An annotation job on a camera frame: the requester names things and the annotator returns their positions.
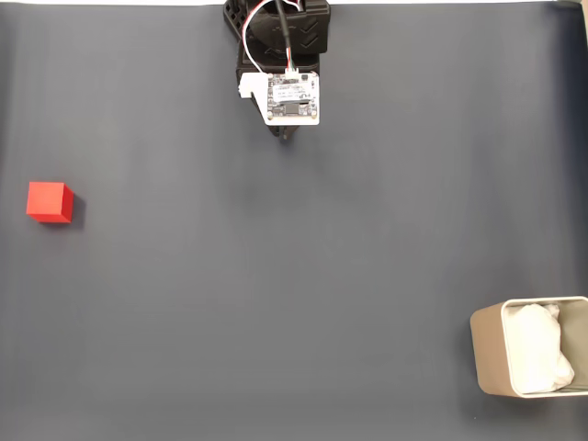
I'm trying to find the red cube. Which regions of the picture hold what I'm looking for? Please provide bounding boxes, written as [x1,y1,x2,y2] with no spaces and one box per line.
[25,181,75,225]

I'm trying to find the beige metal box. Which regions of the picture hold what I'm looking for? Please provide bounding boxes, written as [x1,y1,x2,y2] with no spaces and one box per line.
[469,295,588,399]

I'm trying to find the dark grey table mat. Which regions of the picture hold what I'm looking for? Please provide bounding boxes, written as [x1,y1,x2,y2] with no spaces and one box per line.
[0,3,588,441]

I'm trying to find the white crumpled tissue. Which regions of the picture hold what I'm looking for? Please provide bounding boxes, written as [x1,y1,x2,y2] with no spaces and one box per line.
[503,302,576,395]

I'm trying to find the white red servo cable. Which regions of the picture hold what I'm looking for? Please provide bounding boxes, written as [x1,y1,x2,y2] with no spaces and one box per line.
[242,0,277,74]

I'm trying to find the camera board on white mount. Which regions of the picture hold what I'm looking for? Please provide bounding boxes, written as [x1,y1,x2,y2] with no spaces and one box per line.
[238,70,322,128]

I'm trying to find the black camera cable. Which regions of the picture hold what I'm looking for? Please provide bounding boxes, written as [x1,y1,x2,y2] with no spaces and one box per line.
[274,0,300,74]

